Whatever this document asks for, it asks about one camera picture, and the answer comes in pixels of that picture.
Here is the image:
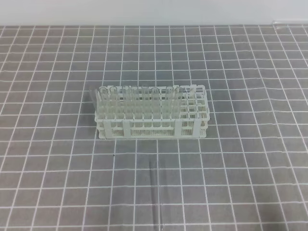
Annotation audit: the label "clear glass test tube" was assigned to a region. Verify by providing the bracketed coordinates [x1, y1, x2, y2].
[149, 160, 166, 231]

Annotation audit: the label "white plastic test tube rack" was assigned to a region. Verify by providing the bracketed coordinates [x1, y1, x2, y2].
[94, 85, 210, 139]

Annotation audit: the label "grey checkered tablecloth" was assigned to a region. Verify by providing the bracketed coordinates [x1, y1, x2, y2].
[0, 25, 308, 231]

